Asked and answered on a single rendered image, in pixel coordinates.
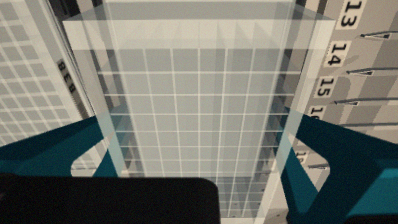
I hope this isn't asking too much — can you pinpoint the white well plate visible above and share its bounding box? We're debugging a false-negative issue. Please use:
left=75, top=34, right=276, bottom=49
left=0, top=0, right=107, bottom=177

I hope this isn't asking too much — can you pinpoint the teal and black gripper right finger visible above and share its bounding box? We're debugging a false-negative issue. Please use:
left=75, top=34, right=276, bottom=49
left=280, top=114, right=398, bottom=224

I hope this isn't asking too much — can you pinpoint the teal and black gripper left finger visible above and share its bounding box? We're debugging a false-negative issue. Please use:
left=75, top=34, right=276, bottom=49
left=0, top=115, right=118, bottom=177

